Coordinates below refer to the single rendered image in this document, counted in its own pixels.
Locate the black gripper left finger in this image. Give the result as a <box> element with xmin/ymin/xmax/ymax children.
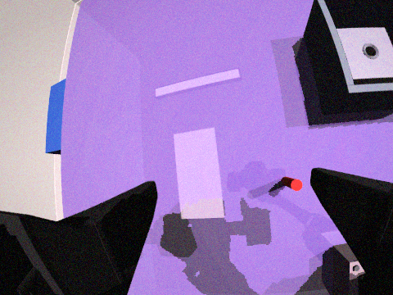
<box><xmin>0</xmin><ymin>180</ymin><xmax>158</xmax><ymax>295</ymax></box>

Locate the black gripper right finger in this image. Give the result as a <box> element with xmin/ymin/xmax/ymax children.
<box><xmin>310</xmin><ymin>167</ymin><xmax>393</xmax><ymax>295</ymax></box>

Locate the dark red peg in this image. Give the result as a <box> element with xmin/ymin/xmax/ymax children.
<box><xmin>281</xmin><ymin>176</ymin><xmax>302</xmax><ymax>191</ymax></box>

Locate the white square plate with hole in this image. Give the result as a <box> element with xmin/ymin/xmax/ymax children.
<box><xmin>337</xmin><ymin>27</ymin><xmax>393</xmax><ymax>85</ymax></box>

